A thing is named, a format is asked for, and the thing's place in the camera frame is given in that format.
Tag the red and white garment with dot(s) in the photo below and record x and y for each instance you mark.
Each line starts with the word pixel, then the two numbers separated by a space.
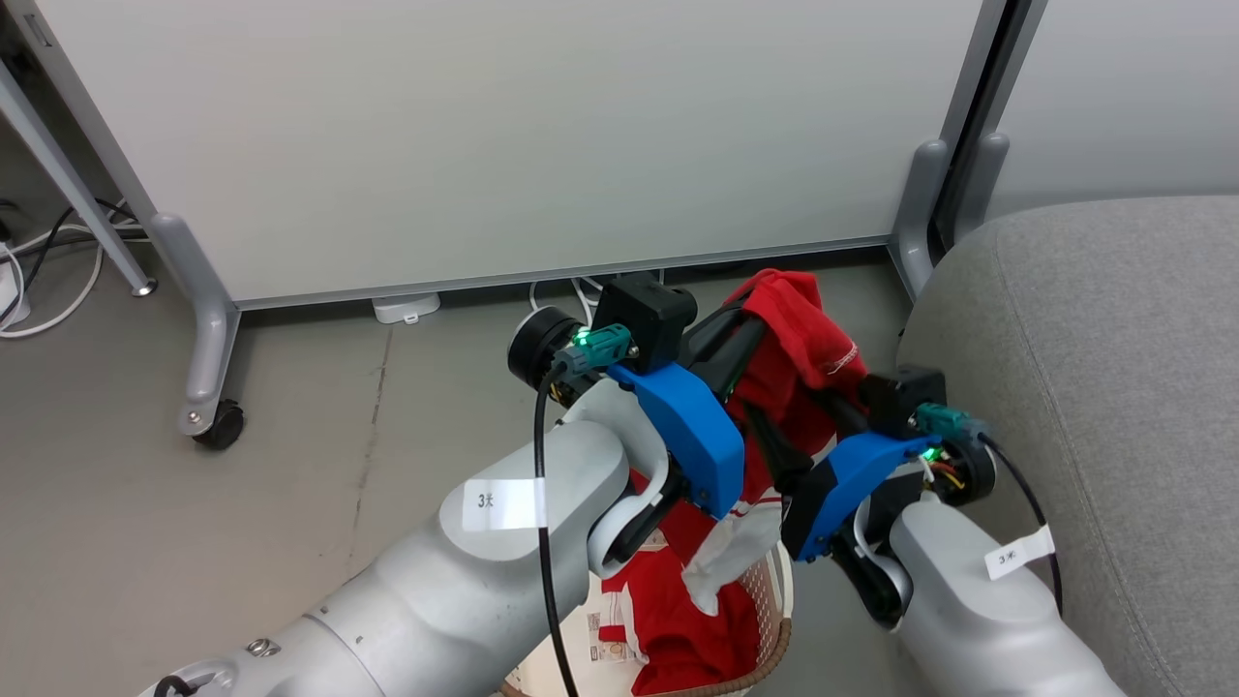
pixel 799 329

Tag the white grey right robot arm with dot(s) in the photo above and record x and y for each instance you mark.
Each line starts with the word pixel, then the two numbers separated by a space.
pixel 978 620

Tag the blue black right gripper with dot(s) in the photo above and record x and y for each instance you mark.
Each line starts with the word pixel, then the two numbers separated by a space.
pixel 842 479

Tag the cream laundry basket brown rim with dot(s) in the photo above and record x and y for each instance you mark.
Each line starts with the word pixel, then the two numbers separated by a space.
pixel 770 610

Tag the wide white partition panel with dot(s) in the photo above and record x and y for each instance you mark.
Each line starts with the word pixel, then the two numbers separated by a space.
pixel 503 136

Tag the small white floor device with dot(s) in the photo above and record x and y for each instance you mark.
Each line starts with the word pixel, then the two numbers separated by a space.
pixel 407 308

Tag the grey fabric sofa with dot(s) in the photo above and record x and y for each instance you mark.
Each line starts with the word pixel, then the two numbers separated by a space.
pixel 1113 387

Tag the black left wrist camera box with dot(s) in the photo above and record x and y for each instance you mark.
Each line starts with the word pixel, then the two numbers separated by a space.
pixel 647 310

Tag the narrow white partition panel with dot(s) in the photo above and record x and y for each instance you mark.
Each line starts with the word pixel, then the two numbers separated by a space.
pixel 1123 97

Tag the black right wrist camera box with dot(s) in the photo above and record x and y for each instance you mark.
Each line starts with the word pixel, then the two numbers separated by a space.
pixel 895 397

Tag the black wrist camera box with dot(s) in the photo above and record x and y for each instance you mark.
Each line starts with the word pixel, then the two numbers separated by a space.
pixel 647 310
pixel 895 397

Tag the grey metal table leg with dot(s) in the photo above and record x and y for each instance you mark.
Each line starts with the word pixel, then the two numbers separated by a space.
pixel 58 174

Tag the black castor wheel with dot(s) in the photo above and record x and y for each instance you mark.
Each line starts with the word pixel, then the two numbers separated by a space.
pixel 223 426

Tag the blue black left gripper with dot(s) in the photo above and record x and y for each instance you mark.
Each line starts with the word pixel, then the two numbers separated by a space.
pixel 702 436

